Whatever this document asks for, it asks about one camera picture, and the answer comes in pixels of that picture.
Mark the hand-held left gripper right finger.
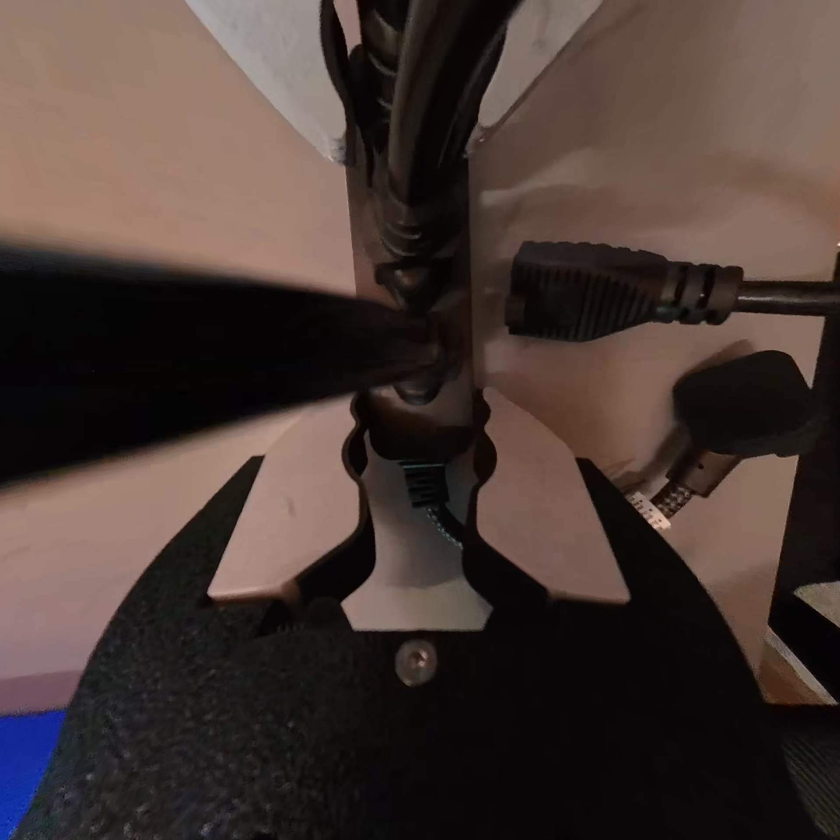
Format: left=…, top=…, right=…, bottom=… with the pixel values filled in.
left=461, top=387, right=632, bottom=608

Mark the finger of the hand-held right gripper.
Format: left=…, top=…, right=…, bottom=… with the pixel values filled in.
left=469, top=0, right=608, bottom=145
left=184, top=0, right=350, bottom=163

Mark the blue plastic bin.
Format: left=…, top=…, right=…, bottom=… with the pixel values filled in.
left=0, top=710, right=68, bottom=840

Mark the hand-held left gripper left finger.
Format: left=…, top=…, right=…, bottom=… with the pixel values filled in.
left=206, top=392, right=376, bottom=608

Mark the black ridged cord connector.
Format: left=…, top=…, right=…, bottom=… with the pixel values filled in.
left=504, top=240, right=840, bottom=343

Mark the black power strip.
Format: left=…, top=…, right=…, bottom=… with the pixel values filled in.
left=346, top=154, right=475, bottom=463

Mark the black angled plug with label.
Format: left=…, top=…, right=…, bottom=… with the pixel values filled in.
left=397, top=351, right=821, bottom=549

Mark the black power cord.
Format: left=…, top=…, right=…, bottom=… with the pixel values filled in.
left=322, top=0, right=519, bottom=309
left=0, top=241, right=454, bottom=490

